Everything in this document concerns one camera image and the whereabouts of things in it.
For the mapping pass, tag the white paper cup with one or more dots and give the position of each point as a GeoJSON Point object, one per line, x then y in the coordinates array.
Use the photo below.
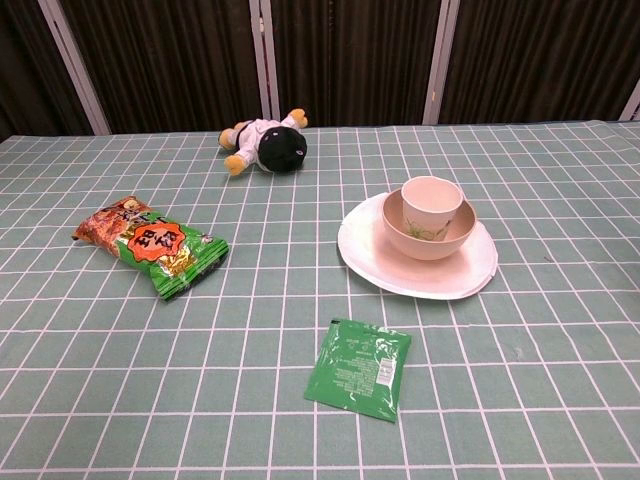
{"type": "Point", "coordinates": [430, 197]}

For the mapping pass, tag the white paper plate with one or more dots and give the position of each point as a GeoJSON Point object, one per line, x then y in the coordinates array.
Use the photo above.
{"type": "Point", "coordinates": [365, 250]}

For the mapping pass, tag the plush doll black head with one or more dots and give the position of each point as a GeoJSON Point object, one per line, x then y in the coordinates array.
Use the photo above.
{"type": "Point", "coordinates": [280, 147]}

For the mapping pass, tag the pink bowl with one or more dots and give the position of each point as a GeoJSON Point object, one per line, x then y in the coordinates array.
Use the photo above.
{"type": "Point", "coordinates": [425, 250]}

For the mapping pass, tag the green foil sachet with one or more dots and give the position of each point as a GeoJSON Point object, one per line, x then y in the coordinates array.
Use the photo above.
{"type": "Point", "coordinates": [355, 370]}

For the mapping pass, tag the orange green snack bag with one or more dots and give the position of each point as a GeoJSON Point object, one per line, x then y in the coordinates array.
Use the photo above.
{"type": "Point", "coordinates": [150, 245]}

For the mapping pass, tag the dark brown curtain panel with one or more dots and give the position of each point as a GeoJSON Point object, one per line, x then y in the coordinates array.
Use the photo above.
{"type": "Point", "coordinates": [170, 65]}
{"type": "Point", "coordinates": [25, 70]}
{"type": "Point", "coordinates": [350, 60]}
{"type": "Point", "coordinates": [540, 55]}

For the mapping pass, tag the green checked tablecloth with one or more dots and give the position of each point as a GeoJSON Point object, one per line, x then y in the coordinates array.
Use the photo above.
{"type": "Point", "coordinates": [250, 450]}

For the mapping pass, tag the white screen frame post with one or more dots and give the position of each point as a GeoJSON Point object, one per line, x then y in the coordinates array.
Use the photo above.
{"type": "Point", "coordinates": [75, 65]}
{"type": "Point", "coordinates": [265, 60]}
{"type": "Point", "coordinates": [632, 102]}
{"type": "Point", "coordinates": [440, 60]}

